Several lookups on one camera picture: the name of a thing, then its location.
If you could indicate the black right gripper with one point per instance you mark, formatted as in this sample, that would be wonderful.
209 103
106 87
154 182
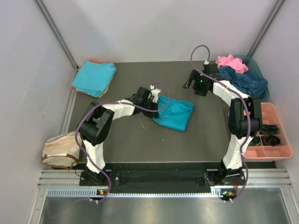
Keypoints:
198 91

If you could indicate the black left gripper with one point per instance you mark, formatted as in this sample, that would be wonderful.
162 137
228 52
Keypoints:
153 114

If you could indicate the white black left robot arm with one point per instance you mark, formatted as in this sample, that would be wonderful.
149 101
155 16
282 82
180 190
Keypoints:
95 128

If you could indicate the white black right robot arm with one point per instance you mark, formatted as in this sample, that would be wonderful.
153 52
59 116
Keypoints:
244 120

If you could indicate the pink t shirt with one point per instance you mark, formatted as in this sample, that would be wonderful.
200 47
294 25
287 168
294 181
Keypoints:
233 62

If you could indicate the navy blue t shirt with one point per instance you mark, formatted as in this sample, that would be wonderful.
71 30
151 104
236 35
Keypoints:
232 76

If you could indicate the teal plastic basket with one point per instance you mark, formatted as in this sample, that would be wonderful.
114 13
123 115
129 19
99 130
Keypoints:
257 67

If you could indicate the pink compartment tray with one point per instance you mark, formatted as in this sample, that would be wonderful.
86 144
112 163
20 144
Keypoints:
270 144

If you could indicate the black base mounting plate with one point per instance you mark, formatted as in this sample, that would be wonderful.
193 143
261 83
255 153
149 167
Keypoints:
161 177

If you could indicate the beige cloth bag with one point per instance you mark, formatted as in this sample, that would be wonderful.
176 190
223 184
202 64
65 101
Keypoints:
61 151

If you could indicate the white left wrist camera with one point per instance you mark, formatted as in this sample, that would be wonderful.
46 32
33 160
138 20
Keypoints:
154 92

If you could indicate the aluminium frame rail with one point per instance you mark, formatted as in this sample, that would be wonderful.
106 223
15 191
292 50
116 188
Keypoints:
57 34

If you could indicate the white slotted cable duct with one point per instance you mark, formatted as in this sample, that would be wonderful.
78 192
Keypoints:
97 194

